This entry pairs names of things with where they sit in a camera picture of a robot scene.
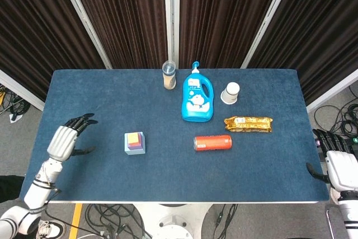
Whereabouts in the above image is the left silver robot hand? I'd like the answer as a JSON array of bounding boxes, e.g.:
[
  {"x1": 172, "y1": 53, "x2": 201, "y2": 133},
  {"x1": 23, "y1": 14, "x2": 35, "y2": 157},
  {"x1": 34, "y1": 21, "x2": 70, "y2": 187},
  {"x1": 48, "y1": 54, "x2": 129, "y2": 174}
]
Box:
[{"x1": 46, "y1": 113, "x2": 99, "y2": 162}]

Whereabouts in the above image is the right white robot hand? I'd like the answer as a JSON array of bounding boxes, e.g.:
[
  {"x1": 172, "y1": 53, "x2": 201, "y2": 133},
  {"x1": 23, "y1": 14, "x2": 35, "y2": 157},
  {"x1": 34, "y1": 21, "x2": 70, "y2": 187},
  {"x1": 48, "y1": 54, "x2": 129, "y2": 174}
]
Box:
[{"x1": 306, "y1": 128, "x2": 358, "y2": 192}]

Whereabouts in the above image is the purple foam cube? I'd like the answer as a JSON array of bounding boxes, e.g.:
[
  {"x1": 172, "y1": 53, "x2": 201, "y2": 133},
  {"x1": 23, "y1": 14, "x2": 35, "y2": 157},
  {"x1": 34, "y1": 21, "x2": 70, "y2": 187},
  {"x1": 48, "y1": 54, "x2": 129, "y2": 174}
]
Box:
[{"x1": 126, "y1": 132, "x2": 143, "y2": 151}]

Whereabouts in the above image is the black box with green light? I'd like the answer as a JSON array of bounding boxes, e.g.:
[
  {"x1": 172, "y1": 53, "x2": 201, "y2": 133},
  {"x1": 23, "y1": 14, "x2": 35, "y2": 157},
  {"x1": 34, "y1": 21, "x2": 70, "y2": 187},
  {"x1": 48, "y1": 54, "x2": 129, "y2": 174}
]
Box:
[{"x1": 315, "y1": 137, "x2": 358, "y2": 161}]

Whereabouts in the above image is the large light blue cube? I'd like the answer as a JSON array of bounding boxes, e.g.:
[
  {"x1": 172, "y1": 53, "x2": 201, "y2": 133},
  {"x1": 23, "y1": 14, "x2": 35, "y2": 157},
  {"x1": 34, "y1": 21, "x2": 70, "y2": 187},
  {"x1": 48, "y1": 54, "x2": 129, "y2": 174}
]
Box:
[{"x1": 124, "y1": 131, "x2": 147, "y2": 156}]

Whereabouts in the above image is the white sneaker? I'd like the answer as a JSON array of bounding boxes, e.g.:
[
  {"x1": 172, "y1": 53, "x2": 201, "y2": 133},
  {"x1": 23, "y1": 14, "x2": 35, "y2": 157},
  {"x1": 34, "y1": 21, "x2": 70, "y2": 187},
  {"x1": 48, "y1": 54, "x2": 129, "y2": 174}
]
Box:
[{"x1": 36, "y1": 220, "x2": 67, "y2": 238}]

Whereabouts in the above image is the gold biscuit packet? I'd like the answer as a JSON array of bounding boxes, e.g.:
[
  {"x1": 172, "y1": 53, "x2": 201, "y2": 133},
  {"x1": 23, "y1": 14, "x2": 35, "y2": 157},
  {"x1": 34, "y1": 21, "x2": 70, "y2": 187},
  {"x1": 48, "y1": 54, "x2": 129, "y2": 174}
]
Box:
[{"x1": 224, "y1": 116, "x2": 274, "y2": 134}]

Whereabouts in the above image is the dark brown curtain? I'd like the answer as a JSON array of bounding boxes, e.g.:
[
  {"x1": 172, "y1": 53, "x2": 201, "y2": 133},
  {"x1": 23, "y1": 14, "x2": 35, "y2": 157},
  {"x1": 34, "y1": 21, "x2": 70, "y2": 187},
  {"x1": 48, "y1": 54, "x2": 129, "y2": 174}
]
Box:
[
  {"x1": 247, "y1": 0, "x2": 358, "y2": 105},
  {"x1": 0, "y1": 0, "x2": 106, "y2": 102},
  {"x1": 67, "y1": 0, "x2": 168, "y2": 69},
  {"x1": 178, "y1": 0, "x2": 286, "y2": 69}
]

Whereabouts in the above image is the clear jar with beige contents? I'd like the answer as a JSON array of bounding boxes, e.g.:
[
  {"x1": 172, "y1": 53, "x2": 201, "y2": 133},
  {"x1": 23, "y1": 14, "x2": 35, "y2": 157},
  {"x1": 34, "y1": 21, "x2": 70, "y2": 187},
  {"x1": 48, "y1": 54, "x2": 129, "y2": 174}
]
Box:
[{"x1": 162, "y1": 60, "x2": 177, "y2": 90}]

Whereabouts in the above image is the orange soda can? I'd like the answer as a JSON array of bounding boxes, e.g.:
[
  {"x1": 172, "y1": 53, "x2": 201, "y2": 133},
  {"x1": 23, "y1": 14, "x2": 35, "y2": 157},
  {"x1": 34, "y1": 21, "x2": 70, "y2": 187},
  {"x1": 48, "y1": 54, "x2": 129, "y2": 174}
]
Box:
[{"x1": 193, "y1": 134, "x2": 233, "y2": 152}]

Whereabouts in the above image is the white paper cup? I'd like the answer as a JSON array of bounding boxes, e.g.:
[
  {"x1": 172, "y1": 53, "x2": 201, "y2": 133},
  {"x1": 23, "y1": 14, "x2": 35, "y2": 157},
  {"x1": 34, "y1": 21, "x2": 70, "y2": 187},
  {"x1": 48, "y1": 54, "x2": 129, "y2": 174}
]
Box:
[{"x1": 220, "y1": 82, "x2": 241, "y2": 105}]

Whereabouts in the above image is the blue table cloth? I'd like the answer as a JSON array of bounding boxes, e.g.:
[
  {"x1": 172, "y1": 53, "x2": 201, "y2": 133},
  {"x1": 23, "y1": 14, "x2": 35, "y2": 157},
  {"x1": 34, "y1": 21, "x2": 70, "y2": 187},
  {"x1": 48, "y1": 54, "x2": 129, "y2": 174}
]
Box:
[{"x1": 19, "y1": 68, "x2": 330, "y2": 203}]

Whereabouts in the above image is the blue detergent bottle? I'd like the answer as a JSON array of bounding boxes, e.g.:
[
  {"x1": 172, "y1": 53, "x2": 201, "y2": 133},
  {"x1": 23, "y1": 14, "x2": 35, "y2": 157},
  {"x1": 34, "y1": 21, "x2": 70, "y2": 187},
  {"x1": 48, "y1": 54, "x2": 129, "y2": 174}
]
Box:
[{"x1": 181, "y1": 61, "x2": 215, "y2": 123}]

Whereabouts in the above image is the black floor cable bundle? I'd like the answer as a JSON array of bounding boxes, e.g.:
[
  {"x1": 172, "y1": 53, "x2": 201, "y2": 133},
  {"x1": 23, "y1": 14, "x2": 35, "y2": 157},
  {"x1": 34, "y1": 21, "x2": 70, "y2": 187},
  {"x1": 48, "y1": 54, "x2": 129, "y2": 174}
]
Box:
[
  {"x1": 0, "y1": 83, "x2": 31, "y2": 119},
  {"x1": 83, "y1": 204, "x2": 152, "y2": 239},
  {"x1": 313, "y1": 85, "x2": 358, "y2": 139}
]

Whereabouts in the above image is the grey metal tube frame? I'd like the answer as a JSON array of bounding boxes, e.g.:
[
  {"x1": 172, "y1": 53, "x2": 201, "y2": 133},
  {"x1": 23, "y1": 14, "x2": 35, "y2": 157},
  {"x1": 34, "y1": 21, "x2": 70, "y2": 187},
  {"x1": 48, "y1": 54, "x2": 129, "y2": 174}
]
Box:
[{"x1": 325, "y1": 205, "x2": 339, "y2": 239}]

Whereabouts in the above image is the white partition frame rail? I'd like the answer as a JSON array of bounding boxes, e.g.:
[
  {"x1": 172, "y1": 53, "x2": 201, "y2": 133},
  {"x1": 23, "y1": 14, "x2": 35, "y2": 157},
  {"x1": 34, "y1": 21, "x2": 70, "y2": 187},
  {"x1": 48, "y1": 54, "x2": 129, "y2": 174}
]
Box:
[
  {"x1": 306, "y1": 68, "x2": 358, "y2": 113},
  {"x1": 0, "y1": 69, "x2": 45, "y2": 111}
]

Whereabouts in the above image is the white partition frame post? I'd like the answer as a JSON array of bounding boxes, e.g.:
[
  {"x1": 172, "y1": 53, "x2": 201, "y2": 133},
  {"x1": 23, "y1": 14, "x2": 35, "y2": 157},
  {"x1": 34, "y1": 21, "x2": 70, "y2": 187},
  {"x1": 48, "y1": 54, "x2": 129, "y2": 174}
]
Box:
[
  {"x1": 240, "y1": 0, "x2": 297, "y2": 69},
  {"x1": 55, "y1": 0, "x2": 113, "y2": 69},
  {"x1": 163, "y1": 0, "x2": 180, "y2": 69}
]

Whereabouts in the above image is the black cable with inline box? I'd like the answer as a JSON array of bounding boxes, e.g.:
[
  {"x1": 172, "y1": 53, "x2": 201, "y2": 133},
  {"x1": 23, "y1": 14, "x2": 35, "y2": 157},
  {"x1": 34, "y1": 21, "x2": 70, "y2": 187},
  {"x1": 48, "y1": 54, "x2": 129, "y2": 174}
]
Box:
[{"x1": 212, "y1": 204, "x2": 238, "y2": 239}]

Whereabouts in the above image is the white table pedestal base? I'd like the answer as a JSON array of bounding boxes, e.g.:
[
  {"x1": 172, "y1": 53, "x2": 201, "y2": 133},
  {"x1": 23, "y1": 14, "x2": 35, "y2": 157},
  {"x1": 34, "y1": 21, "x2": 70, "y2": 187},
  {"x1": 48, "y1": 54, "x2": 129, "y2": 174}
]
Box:
[{"x1": 133, "y1": 203, "x2": 213, "y2": 239}]

